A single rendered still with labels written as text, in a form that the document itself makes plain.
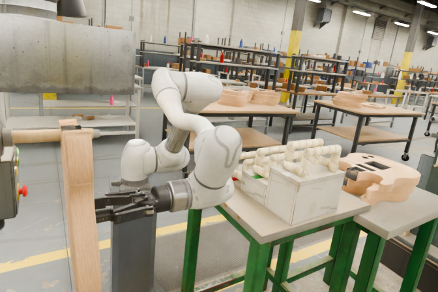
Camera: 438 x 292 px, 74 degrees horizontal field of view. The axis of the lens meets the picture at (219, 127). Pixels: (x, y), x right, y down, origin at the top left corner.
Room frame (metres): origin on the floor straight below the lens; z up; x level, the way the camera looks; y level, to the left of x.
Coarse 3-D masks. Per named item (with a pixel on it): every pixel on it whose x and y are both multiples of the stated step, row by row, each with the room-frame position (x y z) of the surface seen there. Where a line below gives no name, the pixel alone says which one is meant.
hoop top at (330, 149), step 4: (308, 148) 0.99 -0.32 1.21; (312, 148) 0.99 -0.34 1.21; (316, 148) 1.00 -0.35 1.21; (320, 148) 1.01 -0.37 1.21; (324, 148) 1.02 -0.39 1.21; (328, 148) 1.03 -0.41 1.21; (332, 148) 1.04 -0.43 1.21; (336, 148) 1.05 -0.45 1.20; (340, 148) 1.06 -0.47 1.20; (304, 152) 0.97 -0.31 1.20; (308, 152) 0.97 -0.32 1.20; (312, 152) 0.97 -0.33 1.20; (316, 152) 0.98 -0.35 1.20; (320, 152) 0.99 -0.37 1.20; (324, 152) 1.01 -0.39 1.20; (328, 152) 1.02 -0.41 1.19; (332, 152) 1.04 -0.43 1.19; (336, 152) 1.05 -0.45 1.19; (312, 156) 0.98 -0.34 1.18
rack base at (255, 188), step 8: (264, 168) 1.23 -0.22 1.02; (248, 176) 1.15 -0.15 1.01; (248, 184) 1.14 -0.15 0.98; (256, 184) 1.10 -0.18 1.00; (264, 184) 1.07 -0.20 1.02; (248, 192) 1.13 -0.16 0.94; (256, 192) 1.10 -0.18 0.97; (264, 192) 1.06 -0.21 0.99; (256, 200) 1.09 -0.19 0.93; (264, 200) 1.05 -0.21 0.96
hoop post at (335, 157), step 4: (340, 152) 1.07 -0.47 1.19; (332, 156) 1.07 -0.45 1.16; (336, 156) 1.06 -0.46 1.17; (332, 160) 1.06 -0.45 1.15; (336, 160) 1.06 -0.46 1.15; (332, 164) 1.06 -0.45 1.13; (336, 164) 1.06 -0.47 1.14; (328, 168) 1.07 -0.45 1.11; (332, 168) 1.06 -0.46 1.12; (336, 168) 1.06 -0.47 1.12; (332, 172) 1.06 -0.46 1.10
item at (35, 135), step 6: (12, 132) 0.66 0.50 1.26; (18, 132) 0.67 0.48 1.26; (24, 132) 0.68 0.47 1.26; (30, 132) 0.68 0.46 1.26; (36, 132) 0.69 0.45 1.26; (42, 132) 0.69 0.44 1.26; (48, 132) 0.70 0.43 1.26; (54, 132) 0.71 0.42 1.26; (60, 132) 0.71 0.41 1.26; (90, 132) 0.75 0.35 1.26; (12, 138) 0.66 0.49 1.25; (18, 138) 0.66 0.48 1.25; (24, 138) 0.67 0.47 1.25; (30, 138) 0.68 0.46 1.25; (36, 138) 0.68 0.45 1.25; (42, 138) 0.69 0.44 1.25; (48, 138) 0.70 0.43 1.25; (54, 138) 0.70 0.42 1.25; (60, 138) 0.71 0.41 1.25
